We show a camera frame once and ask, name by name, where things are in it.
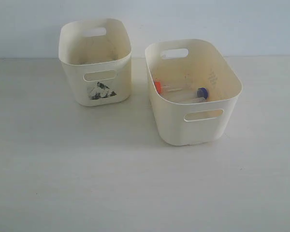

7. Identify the orange-capped clear tube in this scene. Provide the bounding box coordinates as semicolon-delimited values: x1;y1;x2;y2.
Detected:
154;81;182;95

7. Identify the blue-capped clear tube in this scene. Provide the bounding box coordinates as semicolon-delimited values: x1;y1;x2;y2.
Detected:
183;87;208;104

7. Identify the plain cream plastic bin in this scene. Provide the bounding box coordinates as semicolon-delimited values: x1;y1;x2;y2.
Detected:
145;39;242;146

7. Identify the cream bin with mountain sticker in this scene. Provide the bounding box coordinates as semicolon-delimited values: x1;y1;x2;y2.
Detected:
58;18;131;106

